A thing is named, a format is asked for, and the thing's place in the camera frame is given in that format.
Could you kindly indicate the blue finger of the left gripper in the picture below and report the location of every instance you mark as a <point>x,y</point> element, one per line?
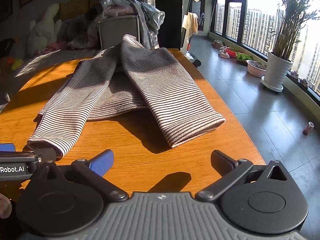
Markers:
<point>7,147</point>

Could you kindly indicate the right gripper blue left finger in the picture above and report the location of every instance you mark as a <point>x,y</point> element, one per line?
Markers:
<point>91,172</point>

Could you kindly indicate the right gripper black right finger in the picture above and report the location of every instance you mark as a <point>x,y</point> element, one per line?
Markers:
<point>231,171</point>

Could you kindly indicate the striped brown white sweater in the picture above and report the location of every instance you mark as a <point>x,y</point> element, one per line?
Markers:
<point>120,79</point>

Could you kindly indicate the pile of clothes on sofa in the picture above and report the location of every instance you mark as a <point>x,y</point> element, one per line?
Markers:
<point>83,31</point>

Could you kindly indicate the grey sofa bed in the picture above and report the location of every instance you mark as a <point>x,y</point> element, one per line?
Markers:
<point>15,80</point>

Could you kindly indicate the yellow toy on sofa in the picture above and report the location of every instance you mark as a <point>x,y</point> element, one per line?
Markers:
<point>17,64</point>

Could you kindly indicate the small pink bottle on floor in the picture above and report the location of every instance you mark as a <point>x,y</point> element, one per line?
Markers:
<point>309,127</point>

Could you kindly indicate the pink round basin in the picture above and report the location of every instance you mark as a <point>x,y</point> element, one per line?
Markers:
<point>256,68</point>

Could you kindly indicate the white plant pot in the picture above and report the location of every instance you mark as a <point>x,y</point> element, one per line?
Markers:
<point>276,71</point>

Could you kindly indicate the small green plant tray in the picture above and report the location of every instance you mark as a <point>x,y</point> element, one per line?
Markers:
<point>242,58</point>

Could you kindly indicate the white plush rabbit toy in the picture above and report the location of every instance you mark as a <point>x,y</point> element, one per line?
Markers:
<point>44,32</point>

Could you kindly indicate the grey sofa armrest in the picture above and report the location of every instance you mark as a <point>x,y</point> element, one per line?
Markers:
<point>112,29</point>

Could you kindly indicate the tall green potted plant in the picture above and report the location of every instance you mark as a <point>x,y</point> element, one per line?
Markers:
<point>297,13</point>

